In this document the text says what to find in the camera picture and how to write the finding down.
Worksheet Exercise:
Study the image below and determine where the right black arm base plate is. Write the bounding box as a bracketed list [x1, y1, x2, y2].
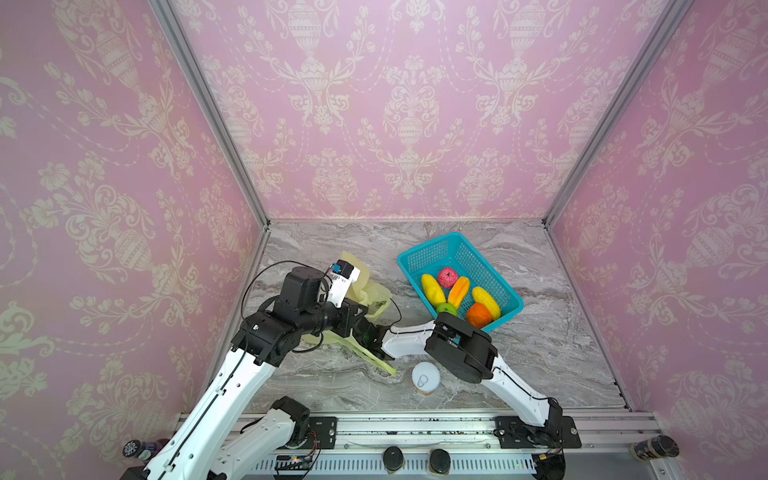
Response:
[493, 416, 582, 450]

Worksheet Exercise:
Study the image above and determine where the dark bottle right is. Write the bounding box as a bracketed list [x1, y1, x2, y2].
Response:
[629, 435, 680, 461]

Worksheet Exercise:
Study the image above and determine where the purple bottle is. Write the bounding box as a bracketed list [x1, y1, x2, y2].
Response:
[122, 438, 169, 463]

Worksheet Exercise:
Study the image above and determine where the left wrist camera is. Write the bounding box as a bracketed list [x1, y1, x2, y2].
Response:
[327, 260, 360, 308]

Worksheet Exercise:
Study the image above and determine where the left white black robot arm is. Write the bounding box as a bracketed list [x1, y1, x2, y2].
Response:
[122, 260, 367, 479]

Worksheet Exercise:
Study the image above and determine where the orange fruit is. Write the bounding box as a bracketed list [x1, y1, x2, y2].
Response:
[465, 303, 494, 329]

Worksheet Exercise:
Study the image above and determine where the black round knob right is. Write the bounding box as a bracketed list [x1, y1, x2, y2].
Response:
[428, 448, 451, 475]

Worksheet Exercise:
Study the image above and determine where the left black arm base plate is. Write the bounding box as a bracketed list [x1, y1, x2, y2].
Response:
[291, 416, 338, 450]

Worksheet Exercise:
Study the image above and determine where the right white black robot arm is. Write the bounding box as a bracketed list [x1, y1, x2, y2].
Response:
[352, 312, 563, 448]

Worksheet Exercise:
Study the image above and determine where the black round knob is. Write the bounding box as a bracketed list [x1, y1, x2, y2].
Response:
[382, 446, 405, 474]
[428, 448, 451, 475]

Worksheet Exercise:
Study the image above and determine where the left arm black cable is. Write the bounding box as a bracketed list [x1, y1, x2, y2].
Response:
[239, 260, 334, 352]

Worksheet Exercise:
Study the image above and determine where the yellow plastic bag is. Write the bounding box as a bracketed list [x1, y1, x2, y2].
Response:
[323, 251, 397, 377]

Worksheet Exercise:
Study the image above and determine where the yellow mango fruit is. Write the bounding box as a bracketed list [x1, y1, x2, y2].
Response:
[421, 274, 447, 308]

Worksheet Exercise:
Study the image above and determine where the teal plastic basket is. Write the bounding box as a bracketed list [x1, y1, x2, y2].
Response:
[397, 232, 524, 332]

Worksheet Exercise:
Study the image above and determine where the orange yellow mango slice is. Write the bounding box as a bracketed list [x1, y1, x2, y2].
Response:
[447, 276, 470, 309]

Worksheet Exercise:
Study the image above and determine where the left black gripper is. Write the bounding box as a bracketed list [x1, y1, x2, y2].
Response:
[299, 293, 372, 337]

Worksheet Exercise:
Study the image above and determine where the black round knob left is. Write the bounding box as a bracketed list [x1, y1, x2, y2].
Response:
[382, 446, 405, 474]

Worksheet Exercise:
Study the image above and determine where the pink red fruit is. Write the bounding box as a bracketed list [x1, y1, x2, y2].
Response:
[437, 267, 459, 289]

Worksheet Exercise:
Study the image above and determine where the aluminium front rail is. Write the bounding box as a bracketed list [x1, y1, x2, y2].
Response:
[157, 410, 685, 480]

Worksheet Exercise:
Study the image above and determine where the green apple fruit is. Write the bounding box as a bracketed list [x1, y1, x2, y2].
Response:
[435, 302, 459, 317]

